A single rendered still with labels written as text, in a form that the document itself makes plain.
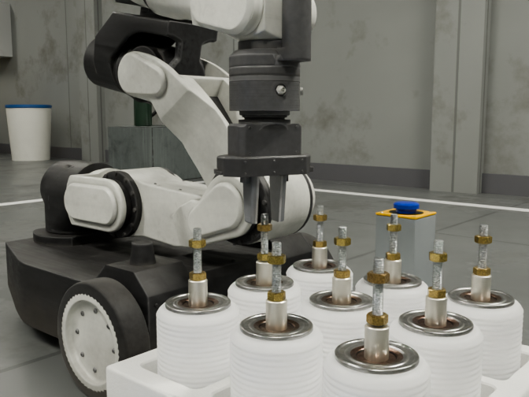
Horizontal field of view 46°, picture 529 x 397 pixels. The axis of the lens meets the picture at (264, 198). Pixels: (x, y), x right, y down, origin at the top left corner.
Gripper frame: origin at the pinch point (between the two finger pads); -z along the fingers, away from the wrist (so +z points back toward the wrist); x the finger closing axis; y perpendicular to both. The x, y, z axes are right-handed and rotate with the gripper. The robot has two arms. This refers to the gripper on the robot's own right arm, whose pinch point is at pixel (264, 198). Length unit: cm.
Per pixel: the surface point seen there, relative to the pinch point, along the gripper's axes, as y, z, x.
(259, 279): 0.5, -10.3, 0.9
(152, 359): 1.0, -18.3, 15.3
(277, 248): 15.8, -2.7, 6.2
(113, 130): -385, -1, -65
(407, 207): -5.7, -3.7, -27.4
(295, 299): 4.1, -12.5, -2.4
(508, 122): -194, 6, -252
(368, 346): 26.5, -9.9, 2.6
